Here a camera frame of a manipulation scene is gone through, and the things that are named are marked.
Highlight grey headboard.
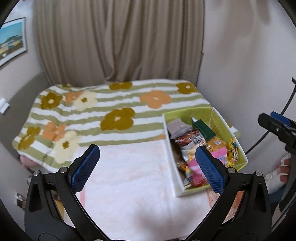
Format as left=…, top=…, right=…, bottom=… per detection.
left=1, top=73, right=50, bottom=160

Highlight framed houses picture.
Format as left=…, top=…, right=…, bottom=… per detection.
left=0, top=18, right=27, bottom=67

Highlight pink pillow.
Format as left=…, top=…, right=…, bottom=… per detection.
left=20, top=155, right=38, bottom=169

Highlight green cardboard box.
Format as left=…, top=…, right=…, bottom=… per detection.
left=163, top=107, right=248, bottom=197

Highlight translucent grey pouch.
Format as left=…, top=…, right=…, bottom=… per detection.
left=166, top=118, right=192, bottom=139

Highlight clear bag yellow crackers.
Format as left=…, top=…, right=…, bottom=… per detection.
left=206, top=136, right=226, bottom=153

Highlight pink white wrapper bag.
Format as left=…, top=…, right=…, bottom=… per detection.
left=211, top=147, right=228, bottom=166

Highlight floral striped blanket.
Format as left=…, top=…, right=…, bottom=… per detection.
left=12, top=79, right=237, bottom=171

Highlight dark green packet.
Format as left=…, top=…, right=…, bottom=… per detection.
left=192, top=117, right=216, bottom=141

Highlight black cable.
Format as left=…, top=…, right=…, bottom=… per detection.
left=244, top=77, right=296, bottom=155

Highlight person's right hand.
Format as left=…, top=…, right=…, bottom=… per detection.
left=280, top=159, right=290, bottom=184

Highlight beige curtain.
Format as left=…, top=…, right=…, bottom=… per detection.
left=33, top=1, right=205, bottom=87

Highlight pink striped snack bag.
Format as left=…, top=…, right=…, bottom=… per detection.
left=189, top=158, right=208, bottom=187

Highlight white wall holder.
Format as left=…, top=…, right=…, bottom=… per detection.
left=0, top=98, right=10, bottom=114

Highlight gold Pillows chocolate bag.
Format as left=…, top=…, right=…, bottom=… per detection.
left=226, top=137, right=239, bottom=168

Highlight cheese puff snack bag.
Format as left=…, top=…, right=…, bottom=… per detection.
left=181, top=143, right=200, bottom=164

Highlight Tatre dark chip bag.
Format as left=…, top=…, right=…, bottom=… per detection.
left=175, top=129, right=205, bottom=147

